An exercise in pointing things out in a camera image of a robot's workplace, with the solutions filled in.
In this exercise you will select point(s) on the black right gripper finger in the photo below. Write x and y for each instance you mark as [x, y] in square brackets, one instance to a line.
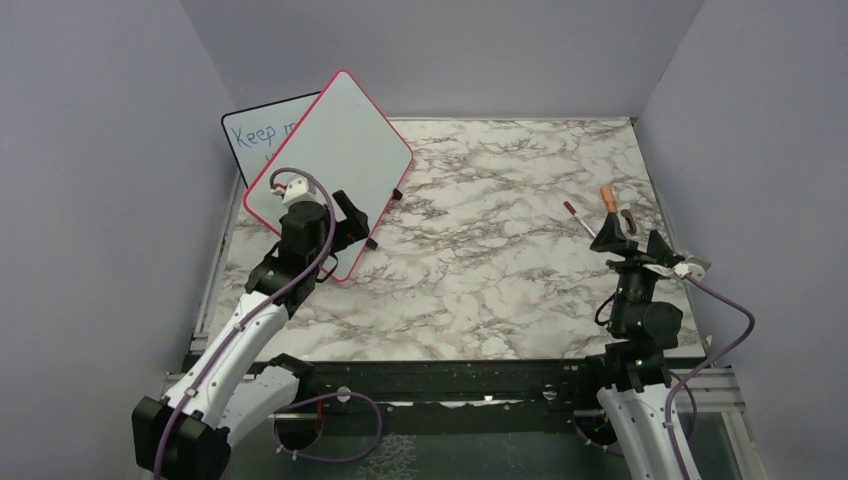
[662, 254]
[611, 239]

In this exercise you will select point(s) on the orange marker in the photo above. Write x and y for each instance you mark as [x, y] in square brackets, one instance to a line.
[608, 199]

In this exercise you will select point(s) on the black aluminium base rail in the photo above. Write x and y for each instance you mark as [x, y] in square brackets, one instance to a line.
[349, 398]

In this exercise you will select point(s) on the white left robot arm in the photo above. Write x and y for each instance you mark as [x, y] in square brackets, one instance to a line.
[189, 433]

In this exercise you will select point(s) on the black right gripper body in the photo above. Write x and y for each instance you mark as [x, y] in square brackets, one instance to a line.
[632, 268]

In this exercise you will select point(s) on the pink framed whiteboard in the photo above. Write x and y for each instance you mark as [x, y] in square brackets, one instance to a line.
[345, 142]

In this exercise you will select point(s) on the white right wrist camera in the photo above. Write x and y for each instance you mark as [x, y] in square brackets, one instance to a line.
[692, 266]

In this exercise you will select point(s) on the black framed written whiteboard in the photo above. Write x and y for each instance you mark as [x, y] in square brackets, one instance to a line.
[254, 134]

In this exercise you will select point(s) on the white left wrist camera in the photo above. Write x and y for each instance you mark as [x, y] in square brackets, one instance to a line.
[299, 190]

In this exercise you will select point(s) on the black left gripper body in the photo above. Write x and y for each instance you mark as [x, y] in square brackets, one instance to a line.
[346, 230]

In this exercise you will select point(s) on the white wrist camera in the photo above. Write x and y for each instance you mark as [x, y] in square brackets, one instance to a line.
[692, 266]
[299, 190]

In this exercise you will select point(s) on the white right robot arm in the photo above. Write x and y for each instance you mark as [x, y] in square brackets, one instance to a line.
[636, 387]

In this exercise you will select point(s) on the white brown whiteboard marker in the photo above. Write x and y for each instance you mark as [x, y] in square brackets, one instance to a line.
[581, 221]

